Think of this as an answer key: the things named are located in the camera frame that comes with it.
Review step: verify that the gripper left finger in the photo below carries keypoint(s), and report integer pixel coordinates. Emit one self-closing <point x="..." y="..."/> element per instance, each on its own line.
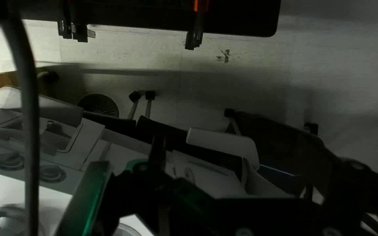
<point x="85" y="197"/>

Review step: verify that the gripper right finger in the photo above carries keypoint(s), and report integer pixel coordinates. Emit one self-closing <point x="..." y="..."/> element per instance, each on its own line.
<point x="347" y="197"/>

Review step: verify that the white arched cabinet door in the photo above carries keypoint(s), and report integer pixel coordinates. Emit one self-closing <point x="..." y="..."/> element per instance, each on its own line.
<point x="223" y="144"/>

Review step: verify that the white toy kitchen unit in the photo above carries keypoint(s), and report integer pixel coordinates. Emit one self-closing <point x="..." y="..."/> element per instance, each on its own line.
<point x="71" y="144"/>

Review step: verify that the grey stove knob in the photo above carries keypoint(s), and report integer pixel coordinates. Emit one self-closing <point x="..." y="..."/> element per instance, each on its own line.
<point x="51" y="173"/>
<point x="7" y="160"/>

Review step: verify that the black stand with grey top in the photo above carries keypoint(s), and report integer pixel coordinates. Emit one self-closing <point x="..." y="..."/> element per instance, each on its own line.
<point x="285" y="144"/>

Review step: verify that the dark round disc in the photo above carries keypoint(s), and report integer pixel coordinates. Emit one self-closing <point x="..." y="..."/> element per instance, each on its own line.
<point x="99" y="105"/>

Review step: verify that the grey rod with black cap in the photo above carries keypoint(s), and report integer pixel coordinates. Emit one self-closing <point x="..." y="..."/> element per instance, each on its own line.
<point x="150" y="94"/>
<point x="133" y="96"/>

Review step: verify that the black rectangular panel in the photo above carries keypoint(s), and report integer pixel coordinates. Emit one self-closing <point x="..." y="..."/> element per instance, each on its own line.
<point x="154" y="13"/>

